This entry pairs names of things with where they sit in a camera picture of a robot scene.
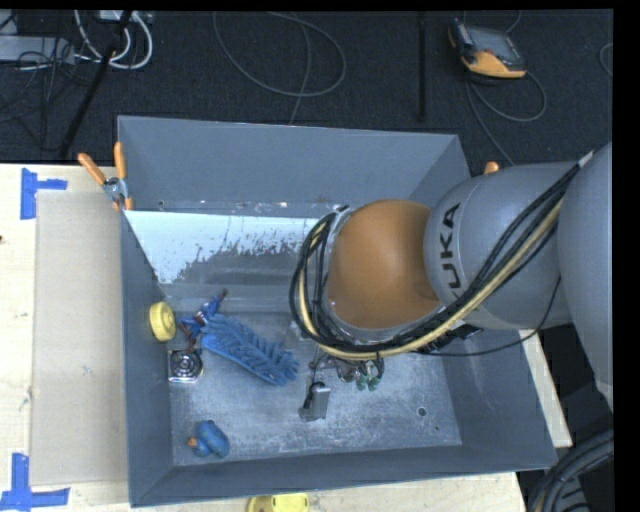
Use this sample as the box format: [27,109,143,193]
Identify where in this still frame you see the blue scrub brush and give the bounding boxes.
[199,313,301,387]

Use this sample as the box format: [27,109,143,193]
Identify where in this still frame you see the blue toy duck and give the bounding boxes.
[187,419,232,459]

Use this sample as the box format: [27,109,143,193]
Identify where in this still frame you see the silver square spiral box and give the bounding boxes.
[167,348,205,384]

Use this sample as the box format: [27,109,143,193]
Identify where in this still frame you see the blue and red toy figure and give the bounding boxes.
[176,288,230,352]

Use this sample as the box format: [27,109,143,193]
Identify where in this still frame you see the yellow round wheel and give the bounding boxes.
[148,301,177,344]

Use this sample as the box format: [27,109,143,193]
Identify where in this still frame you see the grey metal bin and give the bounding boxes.
[115,115,560,509]

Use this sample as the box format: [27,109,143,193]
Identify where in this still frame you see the pale wood flat board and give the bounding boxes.
[28,189,129,487]

